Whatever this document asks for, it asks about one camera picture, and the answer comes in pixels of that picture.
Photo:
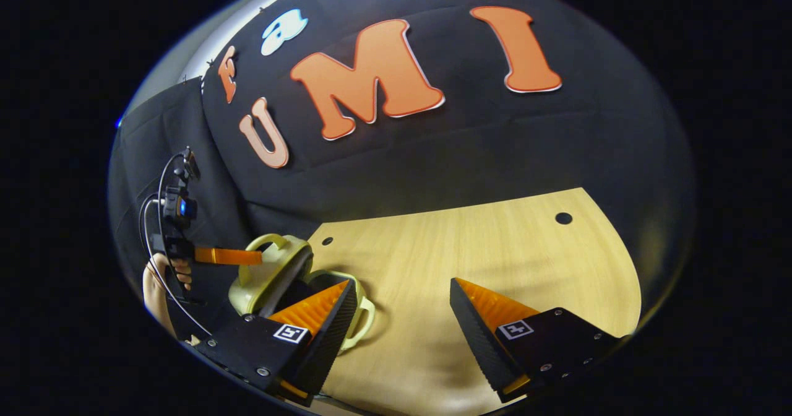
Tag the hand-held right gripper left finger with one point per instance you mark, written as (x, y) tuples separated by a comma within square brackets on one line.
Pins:
[(325, 342)]

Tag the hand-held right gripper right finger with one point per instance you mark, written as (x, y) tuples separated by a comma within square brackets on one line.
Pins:
[(479, 338)]

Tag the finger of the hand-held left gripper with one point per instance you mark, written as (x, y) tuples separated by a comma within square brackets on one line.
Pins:
[(226, 256)]

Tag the cream yellow suitcase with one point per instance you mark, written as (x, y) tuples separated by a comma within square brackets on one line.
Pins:
[(272, 273)]

